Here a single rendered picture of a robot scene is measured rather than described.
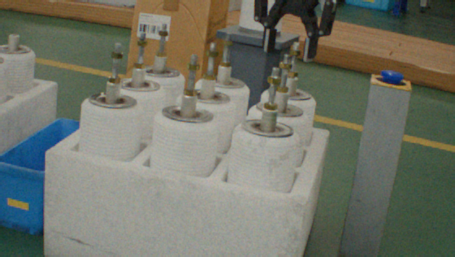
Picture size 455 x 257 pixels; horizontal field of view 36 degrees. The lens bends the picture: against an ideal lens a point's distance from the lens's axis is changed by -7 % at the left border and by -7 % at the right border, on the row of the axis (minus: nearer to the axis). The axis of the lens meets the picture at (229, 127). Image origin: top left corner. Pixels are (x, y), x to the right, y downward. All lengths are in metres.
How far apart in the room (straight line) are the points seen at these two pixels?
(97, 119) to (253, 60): 0.55
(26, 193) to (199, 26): 1.13
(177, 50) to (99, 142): 1.17
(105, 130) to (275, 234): 0.29
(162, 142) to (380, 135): 0.37
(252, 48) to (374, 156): 0.44
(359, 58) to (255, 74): 1.45
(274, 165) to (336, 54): 1.97
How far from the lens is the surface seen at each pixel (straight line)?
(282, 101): 1.16
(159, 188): 1.04
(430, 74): 2.93
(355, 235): 1.27
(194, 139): 1.04
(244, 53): 1.55
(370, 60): 2.96
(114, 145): 1.08
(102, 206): 1.08
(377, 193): 1.24
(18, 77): 1.42
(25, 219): 1.23
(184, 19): 2.21
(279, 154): 1.03
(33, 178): 1.19
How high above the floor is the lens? 0.55
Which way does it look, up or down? 16 degrees down
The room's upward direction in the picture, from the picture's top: 7 degrees clockwise
